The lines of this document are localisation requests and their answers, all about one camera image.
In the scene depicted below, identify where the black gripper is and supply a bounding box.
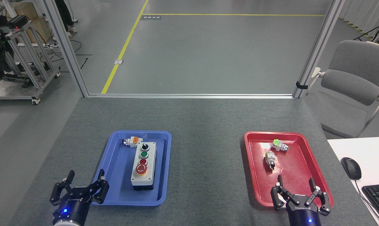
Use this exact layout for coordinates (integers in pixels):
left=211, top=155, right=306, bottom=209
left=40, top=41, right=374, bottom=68
left=270, top=175, right=332, bottom=226
left=50, top=169, right=110, bottom=224

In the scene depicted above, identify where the grey control box with buttons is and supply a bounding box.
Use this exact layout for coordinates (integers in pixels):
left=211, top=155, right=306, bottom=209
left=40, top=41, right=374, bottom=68
left=131, top=142, right=157, bottom=191

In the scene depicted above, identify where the cardboard box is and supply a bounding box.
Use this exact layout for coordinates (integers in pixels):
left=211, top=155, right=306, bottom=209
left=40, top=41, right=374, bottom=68
left=13, top=2, right=52, bottom=45

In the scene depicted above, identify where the red plastic tray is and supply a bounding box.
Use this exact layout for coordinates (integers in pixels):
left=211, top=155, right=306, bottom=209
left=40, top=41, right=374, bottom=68
left=244, top=131, right=334, bottom=209

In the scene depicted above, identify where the blue plastic tray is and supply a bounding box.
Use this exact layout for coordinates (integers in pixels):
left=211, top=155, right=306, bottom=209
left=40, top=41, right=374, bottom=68
left=88, top=130, right=172, bottom=207

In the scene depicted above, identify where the black computer mouse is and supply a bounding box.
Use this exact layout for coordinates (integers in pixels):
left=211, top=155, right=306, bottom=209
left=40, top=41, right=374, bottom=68
left=340, top=157, right=362, bottom=180

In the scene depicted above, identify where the white desk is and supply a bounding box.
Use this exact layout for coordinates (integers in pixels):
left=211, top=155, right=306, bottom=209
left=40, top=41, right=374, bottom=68
left=327, top=137, right=379, bottom=226

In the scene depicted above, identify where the grey office chair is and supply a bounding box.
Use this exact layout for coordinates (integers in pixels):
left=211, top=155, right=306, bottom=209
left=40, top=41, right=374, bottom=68
left=304, top=40, right=379, bottom=139

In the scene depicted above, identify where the person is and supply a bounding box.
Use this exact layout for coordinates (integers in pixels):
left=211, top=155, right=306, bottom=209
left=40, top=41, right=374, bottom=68
left=54, top=0, right=78, bottom=39

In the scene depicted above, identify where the black tripod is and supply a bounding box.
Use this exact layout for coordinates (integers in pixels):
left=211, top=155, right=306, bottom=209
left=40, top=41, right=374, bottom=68
left=353, top=11, right=379, bottom=44

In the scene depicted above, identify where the black selector switch part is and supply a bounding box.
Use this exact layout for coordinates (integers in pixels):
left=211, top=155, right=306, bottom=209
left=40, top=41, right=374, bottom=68
left=264, top=151, right=277, bottom=172

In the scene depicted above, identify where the green push button switch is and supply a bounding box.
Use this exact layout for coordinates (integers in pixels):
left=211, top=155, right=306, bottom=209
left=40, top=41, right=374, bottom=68
left=270, top=139, right=289, bottom=153

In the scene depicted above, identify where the black mouse cable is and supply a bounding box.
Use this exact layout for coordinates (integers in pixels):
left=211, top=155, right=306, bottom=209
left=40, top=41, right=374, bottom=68
left=354, top=179, right=379, bottom=226

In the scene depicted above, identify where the push button switch orange block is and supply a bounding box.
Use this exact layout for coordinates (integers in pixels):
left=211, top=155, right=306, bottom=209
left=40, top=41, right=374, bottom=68
left=122, top=136, right=143, bottom=149

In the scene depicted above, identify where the aluminium frame cart on wheels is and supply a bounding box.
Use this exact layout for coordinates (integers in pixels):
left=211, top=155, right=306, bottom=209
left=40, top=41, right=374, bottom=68
left=0, top=19, right=61, bottom=105

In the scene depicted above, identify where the silver aluminium post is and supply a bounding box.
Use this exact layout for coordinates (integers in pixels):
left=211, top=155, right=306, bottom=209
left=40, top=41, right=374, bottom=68
left=43, top=0, right=90, bottom=98
left=292, top=0, right=345, bottom=99

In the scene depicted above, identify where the silver aluminium rail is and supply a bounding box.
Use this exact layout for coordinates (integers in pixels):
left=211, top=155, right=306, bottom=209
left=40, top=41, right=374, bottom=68
left=88, top=93, right=295, bottom=100

